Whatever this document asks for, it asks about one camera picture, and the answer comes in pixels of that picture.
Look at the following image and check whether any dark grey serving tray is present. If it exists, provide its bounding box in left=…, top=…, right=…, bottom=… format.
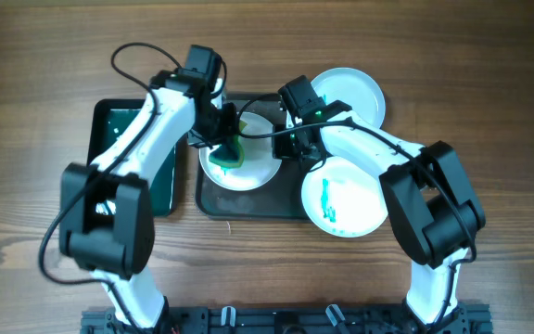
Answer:
left=195, top=92, right=386, bottom=222

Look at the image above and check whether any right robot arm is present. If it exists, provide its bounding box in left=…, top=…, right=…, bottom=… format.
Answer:
left=273, top=76, right=486, bottom=333

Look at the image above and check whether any black rectangular water tray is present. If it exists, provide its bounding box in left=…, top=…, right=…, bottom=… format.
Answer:
left=87, top=98, right=182, bottom=217

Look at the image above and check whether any light blue plate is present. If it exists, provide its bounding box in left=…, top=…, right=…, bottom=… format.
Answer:
left=311, top=68, right=386, bottom=129

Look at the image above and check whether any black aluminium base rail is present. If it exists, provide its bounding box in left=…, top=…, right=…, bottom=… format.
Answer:
left=80, top=302, right=493, bottom=334

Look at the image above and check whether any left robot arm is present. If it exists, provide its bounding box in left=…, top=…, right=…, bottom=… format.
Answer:
left=52, top=45, right=237, bottom=333

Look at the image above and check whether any white plate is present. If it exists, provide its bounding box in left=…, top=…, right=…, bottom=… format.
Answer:
left=300, top=157, right=388, bottom=238
left=198, top=137, right=282, bottom=191

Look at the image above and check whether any green yellow sponge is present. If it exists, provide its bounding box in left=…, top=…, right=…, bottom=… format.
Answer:
left=209, top=135, right=245, bottom=169

